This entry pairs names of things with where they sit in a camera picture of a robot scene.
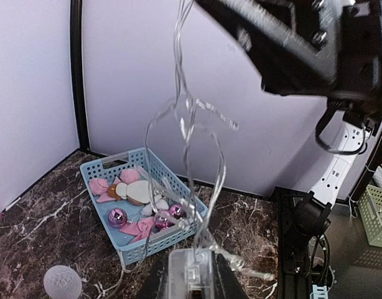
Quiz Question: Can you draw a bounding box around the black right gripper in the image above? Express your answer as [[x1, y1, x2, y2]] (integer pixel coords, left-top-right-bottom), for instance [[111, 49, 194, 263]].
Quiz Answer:
[[197, 1, 382, 119]]

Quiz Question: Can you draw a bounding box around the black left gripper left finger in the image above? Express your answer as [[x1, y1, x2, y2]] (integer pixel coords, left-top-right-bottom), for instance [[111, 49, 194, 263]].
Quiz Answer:
[[136, 259, 169, 299]]

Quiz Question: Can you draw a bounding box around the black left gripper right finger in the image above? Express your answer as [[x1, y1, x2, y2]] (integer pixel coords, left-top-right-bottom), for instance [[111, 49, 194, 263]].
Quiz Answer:
[[213, 255, 249, 299]]

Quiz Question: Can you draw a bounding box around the clear string light garland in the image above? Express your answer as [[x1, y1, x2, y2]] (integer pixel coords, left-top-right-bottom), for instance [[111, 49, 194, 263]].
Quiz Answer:
[[43, 0, 276, 299]]

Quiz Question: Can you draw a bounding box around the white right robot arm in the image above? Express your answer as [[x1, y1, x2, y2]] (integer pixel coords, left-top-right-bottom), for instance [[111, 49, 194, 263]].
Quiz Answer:
[[198, 1, 382, 247]]

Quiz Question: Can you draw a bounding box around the blue plastic basket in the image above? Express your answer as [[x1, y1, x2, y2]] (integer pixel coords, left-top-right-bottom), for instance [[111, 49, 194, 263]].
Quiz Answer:
[[80, 148, 197, 267]]

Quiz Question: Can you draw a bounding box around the pink bow ornament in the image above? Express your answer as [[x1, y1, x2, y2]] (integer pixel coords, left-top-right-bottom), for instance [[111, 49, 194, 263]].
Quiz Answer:
[[88, 169, 141, 203]]

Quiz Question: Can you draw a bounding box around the green storage crate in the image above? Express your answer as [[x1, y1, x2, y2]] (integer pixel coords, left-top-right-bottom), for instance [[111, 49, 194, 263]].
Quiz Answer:
[[358, 185, 382, 248]]

